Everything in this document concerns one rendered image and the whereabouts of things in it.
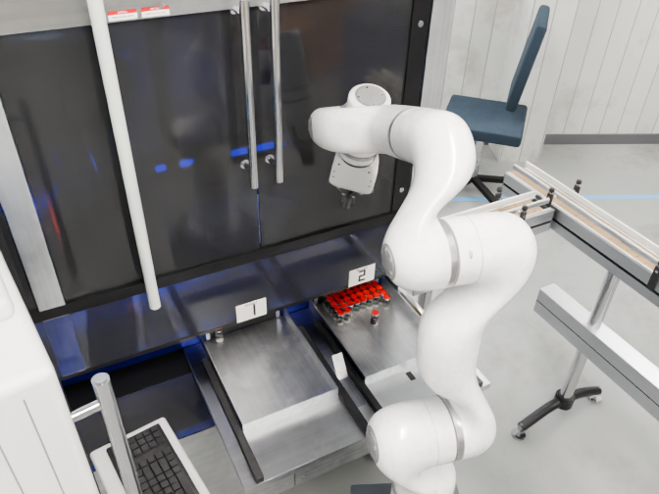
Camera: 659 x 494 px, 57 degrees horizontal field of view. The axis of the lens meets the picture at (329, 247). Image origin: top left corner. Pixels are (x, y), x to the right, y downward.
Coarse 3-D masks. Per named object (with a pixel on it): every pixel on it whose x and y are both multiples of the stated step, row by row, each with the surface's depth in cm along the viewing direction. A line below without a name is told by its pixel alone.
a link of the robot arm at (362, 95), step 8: (352, 88) 119; (360, 88) 118; (368, 88) 119; (376, 88) 119; (352, 96) 117; (360, 96) 117; (368, 96) 117; (376, 96) 117; (384, 96) 118; (344, 104) 121; (352, 104) 116; (360, 104) 116; (368, 104) 116; (376, 104) 116; (384, 104) 117
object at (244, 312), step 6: (258, 300) 162; (264, 300) 163; (240, 306) 160; (246, 306) 161; (252, 306) 162; (258, 306) 163; (264, 306) 164; (240, 312) 161; (246, 312) 162; (252, 312) 164; (258, 312) 165; (264, 312) 166; (240, 318) 163; (246, 318) 164; (252, 318) 165
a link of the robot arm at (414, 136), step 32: (416, 128) 88; (448, 128) 85; (416, 160) 88; (448, 160) 84; (416, 192) 86; (448, 192) 83; (416, 224) 82; (384, 256) 85; (416, 256) 82; (448, 256) 82; (416, 288) 84
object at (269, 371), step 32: (288, 320) 178; (224, 352) 169; (256, 352) 170; (288, 352) 170; (224, 384) 156; (256, 384) 160; (288, 384) 161; (320, 384) 161; (256, 416) 152; (288, 416) 153
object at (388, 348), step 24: (384, 288) 193; (360, 312) 184; (384, 312) 184; (408, 312) 183; (336, 336) 171; (360, 336) 175; (384, 336) 176; (408, 336) 176; (360, 360) 168; (384, 360) 168; (408, 360) 164
